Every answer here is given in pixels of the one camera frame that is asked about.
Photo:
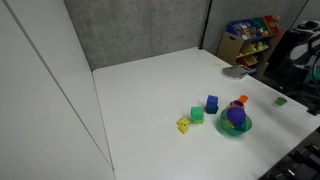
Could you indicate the red toy bin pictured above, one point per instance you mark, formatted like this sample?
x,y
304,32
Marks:
x,y
270,24

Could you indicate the yellow toy bin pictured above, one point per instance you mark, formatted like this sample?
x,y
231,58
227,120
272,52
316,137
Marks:
x,y
249,60
250,49

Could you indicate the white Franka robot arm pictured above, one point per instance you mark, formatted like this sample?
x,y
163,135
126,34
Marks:
x,y
300,51

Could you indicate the dark office chair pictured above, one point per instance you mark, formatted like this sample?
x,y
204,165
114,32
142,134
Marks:
x,y
280,71

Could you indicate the yellow toy duck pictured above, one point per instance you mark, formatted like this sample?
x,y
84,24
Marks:
x,y
183,125

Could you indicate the teal bowl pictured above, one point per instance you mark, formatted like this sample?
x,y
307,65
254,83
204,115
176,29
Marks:
x,y
242,126

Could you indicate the blue toy bin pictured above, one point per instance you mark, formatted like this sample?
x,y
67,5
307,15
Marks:
x,y
245,30

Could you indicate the large green bowl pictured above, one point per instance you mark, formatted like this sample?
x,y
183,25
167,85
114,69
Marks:
x,y
233,131

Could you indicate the yellow bowl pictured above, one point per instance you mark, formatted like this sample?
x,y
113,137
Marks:
x,y
228,124

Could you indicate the grey metal mounting plate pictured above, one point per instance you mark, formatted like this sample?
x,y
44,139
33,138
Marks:
x,y
236,72

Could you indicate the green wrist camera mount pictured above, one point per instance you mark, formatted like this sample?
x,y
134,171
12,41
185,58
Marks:
x,y
312,76

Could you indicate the blue toy block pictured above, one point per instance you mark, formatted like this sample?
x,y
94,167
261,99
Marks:
x,y
212,104

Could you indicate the green toy bin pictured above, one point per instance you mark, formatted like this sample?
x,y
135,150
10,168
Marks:
x,y
260,24

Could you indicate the black vertical pole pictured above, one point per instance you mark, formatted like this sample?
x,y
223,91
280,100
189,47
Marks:
x,y
205,23

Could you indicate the green toy block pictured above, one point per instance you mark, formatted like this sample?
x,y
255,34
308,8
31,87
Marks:
x,y
197,112

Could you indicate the small orange bowl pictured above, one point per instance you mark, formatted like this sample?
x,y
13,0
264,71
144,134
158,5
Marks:
x,y
244,98

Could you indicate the white and black headset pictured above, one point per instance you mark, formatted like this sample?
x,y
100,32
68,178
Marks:
x,y
310,25

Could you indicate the purple bowl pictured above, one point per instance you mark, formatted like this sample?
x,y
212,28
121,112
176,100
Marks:
x,y
236,114

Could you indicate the wooden toy bin shelf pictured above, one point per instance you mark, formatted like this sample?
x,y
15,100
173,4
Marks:
x,y
228,46

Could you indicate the small green block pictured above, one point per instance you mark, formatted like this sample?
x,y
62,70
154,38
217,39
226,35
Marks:
x,y
281,101

